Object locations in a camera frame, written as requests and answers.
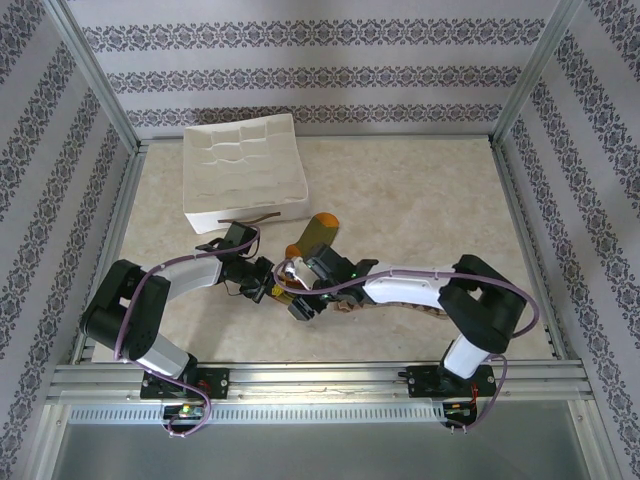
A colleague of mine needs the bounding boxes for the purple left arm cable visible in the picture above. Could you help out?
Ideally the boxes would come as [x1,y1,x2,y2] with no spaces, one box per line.
[114,223,264,440]

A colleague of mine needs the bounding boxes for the slotted grey cable duct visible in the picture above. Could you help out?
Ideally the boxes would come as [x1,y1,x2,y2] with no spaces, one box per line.
[67,402,451,425]

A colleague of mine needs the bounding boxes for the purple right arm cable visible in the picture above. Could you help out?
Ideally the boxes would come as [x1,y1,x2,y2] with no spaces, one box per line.
[272,257,544,436]

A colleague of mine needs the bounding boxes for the grey metal panel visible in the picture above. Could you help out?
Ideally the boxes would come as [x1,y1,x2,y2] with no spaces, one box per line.
[49,422,596,480]

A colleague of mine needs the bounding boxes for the white fabric organizer box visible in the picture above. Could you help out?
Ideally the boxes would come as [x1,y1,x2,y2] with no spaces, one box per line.
[182,112,312,236]

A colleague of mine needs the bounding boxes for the aluminium side rail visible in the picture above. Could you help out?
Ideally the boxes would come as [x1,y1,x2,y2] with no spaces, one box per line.
[72,144,149,364]
[492,142,571,361]

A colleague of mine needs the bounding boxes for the brown argyle sock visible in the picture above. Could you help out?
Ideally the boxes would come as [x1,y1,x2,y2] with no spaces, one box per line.
[333,294,449,322]

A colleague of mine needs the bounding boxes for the olive and orange sock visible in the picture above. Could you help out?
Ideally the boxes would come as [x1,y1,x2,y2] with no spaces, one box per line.
[279,212,342,306]

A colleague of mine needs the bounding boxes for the aluminium frame post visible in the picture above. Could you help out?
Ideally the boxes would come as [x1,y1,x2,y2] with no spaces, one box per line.
[47,0,146,154]
[489,0,589,149]

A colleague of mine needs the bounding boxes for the aluminium rear rail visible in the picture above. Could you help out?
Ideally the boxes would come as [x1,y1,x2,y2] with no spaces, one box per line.
[137,132,496,146]

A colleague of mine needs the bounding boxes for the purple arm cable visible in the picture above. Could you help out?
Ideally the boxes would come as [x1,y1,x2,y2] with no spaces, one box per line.
[272,257,544,436]
[114,223,264,440]

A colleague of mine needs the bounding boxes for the brown box handle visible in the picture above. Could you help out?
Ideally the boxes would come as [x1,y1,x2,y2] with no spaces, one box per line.
[217,212,281,225]

